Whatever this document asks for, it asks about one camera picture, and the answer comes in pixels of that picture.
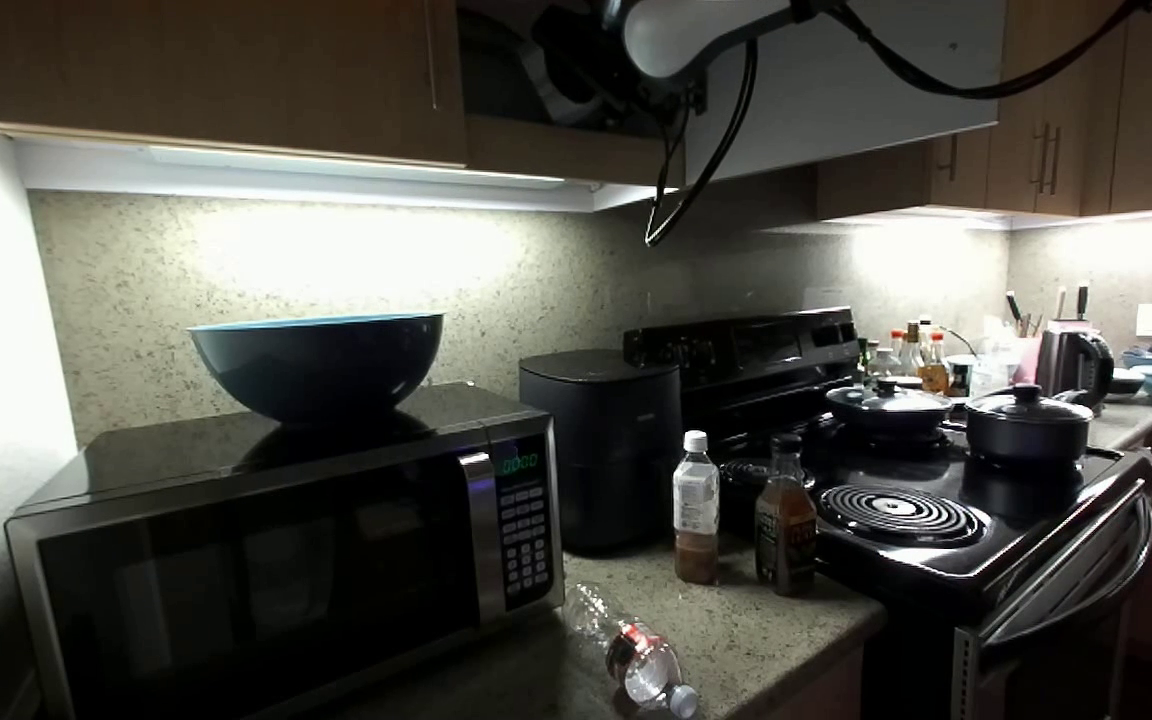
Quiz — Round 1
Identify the black air fryer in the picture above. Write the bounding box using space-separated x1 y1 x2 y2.
519 348 680 554

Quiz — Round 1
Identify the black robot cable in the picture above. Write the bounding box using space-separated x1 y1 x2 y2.
634 0 1152 252

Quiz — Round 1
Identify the black pan on stove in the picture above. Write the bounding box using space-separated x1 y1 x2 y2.
824 380 946 442

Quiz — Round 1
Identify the electric kettle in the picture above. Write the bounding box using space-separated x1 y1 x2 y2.
1037 319 1114 409

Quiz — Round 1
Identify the blue bowl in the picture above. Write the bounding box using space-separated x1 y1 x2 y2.
191 311 443 423

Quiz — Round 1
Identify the amber sauce bottle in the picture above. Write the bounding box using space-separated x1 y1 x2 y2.
754 435 814 595

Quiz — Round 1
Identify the stainless steel microwave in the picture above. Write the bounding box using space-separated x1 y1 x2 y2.
3 384 563 720

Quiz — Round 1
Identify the white capped tea bottle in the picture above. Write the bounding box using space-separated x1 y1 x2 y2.
672 427 721 582

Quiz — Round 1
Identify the black pot with lid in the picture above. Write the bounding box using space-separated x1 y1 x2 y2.
968 384 1091 464

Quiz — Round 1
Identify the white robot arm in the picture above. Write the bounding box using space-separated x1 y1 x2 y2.
519 0 824 130

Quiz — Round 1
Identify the wooden upper cabinet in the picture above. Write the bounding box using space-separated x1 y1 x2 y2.
0 0 1152 213

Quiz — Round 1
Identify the black electric stove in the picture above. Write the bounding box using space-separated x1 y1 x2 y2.
622 307 1152 720

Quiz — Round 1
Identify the white range hood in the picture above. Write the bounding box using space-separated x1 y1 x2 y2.
685 0 1005 181

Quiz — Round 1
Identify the clear plastic bottle lying down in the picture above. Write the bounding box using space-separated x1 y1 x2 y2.
561 582 699 720

